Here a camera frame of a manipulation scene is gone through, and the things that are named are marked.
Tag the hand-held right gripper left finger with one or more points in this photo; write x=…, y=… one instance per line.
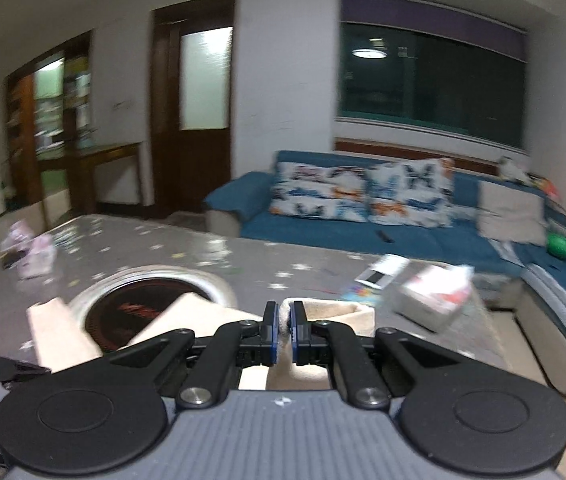
x=271, y=331

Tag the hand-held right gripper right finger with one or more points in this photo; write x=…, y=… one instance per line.
x=293, y=331

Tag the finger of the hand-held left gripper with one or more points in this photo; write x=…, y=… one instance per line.
x=13, y=367

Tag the beige garment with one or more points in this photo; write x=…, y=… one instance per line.
x=335, y=321

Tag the colourful book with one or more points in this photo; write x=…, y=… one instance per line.
x=362, y=294

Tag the white booklet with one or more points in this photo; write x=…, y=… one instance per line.
x=382, y=270

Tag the pink packet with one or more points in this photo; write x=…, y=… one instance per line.
x=38, y=257
x=17, y=236

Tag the round built-in table stove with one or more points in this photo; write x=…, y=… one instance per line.
x=128, y=310

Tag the black remote control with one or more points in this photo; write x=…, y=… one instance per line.
x=385, y=235

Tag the large butterfly-print pillow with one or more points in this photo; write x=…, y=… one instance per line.
x=320, y=192

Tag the white tissue box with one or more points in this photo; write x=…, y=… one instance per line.
x=433, y=297

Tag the blue sofa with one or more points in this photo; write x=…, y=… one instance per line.
x=413, y=247

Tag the small butterfly-print pillow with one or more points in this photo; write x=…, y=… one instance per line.
x=410, y=195

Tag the brown door with frosted glass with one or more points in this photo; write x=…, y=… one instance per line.
x=198, y=110

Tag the wooden side table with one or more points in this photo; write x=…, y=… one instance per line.
x=108, y=152

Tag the beige cushion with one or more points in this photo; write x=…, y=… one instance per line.
x=512, y=212

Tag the wooden shelf cabinet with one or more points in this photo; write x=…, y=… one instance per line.
x=53, y=110

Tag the white plush toy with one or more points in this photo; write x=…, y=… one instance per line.
x=511, y=167

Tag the green ball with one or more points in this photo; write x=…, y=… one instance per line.
x=562, y=246

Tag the large dark window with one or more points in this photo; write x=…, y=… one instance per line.
x=433, y=85

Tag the purple roller blind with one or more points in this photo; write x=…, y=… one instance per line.
x=433, y=20

